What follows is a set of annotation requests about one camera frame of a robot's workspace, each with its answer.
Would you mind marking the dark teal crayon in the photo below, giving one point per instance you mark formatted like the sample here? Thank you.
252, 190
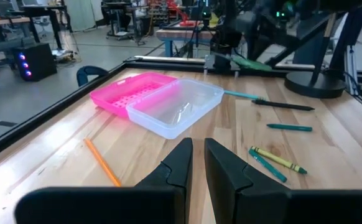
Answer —
266, 165

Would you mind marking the teal marker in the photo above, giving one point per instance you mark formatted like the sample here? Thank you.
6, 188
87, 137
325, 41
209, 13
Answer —
290, 127

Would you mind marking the pink and clear pencil box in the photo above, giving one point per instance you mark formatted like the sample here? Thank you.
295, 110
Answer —
168, 109

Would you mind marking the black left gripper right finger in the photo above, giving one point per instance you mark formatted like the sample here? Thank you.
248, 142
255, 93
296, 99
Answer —
230, 199

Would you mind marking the light teal pencil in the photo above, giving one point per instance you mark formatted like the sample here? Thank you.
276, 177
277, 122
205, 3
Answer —
240, 94

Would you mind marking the yellow-green crayon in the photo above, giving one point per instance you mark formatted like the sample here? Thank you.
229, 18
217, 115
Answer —
277, 159

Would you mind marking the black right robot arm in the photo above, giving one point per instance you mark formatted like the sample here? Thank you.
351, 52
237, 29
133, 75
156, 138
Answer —
227, 40

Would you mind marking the wooden desk black legs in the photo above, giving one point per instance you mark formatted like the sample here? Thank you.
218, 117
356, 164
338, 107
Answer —
0, 21

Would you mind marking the black aluminium table frame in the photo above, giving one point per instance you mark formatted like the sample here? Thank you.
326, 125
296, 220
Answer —
44, 113

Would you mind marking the black pen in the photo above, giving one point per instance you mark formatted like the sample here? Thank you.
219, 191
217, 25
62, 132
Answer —
280, 104

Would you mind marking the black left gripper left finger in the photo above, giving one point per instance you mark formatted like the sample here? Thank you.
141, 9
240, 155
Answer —
168, 199

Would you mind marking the black computer tower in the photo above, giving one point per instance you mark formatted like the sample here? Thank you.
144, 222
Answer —
36, 62

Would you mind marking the wooden workbench blue legs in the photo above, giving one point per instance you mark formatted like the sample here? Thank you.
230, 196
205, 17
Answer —
181, 33

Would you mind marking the black clamp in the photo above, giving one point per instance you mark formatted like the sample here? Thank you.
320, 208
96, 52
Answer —
89, 72

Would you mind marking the orange pencil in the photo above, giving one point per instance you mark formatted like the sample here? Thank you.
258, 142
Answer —
103, 163

